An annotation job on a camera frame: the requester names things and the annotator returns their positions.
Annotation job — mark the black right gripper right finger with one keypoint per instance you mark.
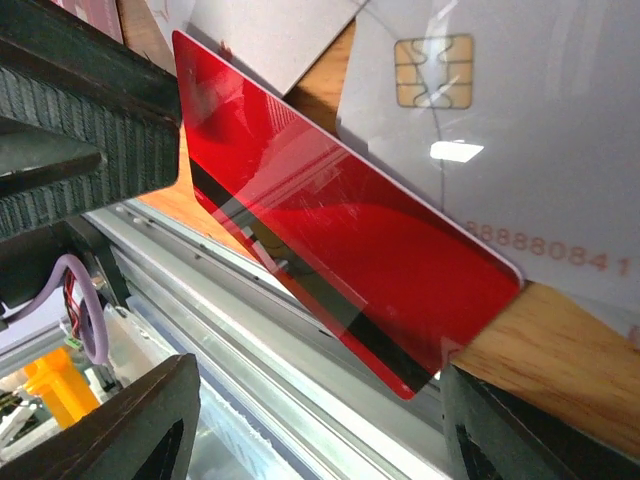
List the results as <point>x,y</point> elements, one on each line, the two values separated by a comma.
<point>146,431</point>

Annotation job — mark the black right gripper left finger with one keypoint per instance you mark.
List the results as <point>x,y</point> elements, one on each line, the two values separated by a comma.
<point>88,122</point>

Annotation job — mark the dark red magstripe card front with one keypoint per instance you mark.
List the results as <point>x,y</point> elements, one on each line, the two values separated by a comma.
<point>402,286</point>

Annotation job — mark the red card stack right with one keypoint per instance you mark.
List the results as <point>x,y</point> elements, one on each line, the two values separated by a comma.
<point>101,14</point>

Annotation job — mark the white card centre pile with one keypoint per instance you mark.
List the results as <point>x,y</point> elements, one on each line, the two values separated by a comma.
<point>273,41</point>

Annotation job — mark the white card front right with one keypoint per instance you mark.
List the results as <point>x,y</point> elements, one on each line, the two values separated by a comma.
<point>520,121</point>

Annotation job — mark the orange plastic part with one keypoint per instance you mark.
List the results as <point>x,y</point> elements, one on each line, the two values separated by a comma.
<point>63,389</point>

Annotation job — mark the aluminium front rail frame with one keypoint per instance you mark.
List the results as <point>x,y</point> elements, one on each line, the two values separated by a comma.
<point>324,412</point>

